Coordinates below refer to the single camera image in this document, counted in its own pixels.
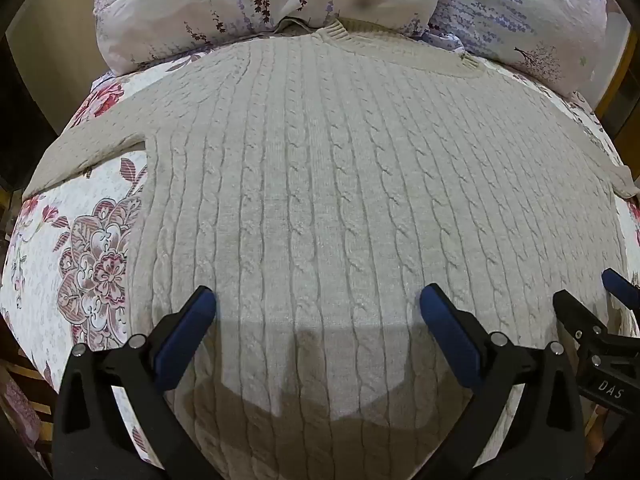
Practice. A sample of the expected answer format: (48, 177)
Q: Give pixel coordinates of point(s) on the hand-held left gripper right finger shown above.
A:
(449, 336)

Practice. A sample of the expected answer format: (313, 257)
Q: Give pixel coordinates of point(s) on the wooden cabinet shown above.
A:
(617, 90)

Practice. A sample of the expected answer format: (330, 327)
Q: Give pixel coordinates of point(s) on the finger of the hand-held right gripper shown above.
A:
(575, 312)
(622, 287)

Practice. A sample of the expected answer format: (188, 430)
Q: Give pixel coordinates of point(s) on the wooden chair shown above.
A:
(25, 400)

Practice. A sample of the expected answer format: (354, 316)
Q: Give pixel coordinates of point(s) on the floral print bed sheet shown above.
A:
(47, 260)

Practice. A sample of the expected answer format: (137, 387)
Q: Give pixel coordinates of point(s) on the lavender print pillow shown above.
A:
(520, 5)

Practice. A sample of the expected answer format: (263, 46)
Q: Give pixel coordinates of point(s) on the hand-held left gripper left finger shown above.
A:
(186, 336)

